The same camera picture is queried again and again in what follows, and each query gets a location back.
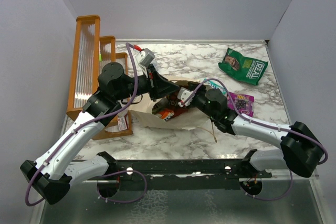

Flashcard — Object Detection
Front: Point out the orange snack packet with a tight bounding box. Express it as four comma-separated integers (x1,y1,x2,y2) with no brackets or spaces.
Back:
156,108,174,121

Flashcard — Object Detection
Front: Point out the green crisps bag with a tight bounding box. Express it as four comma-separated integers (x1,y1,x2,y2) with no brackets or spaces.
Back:
218,48,268,86

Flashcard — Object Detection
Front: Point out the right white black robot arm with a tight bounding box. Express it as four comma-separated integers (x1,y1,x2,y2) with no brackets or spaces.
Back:
185,89,324,178

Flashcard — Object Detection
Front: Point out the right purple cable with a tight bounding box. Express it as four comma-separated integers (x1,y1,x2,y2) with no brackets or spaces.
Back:
181,78,329,201

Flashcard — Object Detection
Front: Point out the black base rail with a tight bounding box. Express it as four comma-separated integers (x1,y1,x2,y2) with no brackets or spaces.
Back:
86,150,274,192

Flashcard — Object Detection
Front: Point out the magenta snack packet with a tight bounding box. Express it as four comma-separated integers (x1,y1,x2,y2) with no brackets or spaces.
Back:
227,92,255,117

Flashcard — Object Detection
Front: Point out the teal snack packet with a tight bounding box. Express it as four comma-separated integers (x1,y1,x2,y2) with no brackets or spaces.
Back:
205,80,227,95

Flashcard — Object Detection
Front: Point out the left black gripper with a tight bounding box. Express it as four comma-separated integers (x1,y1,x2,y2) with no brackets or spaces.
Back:
115,64,180,102

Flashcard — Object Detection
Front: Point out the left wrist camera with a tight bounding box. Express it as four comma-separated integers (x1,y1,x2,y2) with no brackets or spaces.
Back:
136,48,155,68

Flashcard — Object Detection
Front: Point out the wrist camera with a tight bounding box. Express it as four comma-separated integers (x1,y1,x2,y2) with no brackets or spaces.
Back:
136,48,155,68
177,87,195,108

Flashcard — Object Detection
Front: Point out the beige paper bag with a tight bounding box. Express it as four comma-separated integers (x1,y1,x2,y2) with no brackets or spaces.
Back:
129,93,217,142

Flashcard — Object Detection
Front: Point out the purple cable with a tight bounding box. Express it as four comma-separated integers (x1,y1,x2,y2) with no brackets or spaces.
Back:
25,42,148,206
181,78,329,201

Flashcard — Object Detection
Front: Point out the red white label card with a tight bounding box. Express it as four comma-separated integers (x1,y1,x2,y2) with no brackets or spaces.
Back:
117,111,129,131

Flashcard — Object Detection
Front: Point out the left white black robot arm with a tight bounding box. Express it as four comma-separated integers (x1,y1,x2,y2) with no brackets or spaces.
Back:
20,62,180,206

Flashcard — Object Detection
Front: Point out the wooden tiered display rack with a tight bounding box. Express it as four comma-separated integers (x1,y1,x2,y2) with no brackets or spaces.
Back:
66,15,133,140

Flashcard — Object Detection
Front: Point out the red snack packet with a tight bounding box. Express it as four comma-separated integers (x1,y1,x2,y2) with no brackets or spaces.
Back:
166,92,181,110

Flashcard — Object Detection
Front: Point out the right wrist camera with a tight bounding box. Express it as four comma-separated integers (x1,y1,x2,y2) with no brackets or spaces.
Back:
177,87,195,108

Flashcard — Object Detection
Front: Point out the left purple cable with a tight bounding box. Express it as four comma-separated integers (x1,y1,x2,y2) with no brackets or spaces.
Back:
25,42,148,206

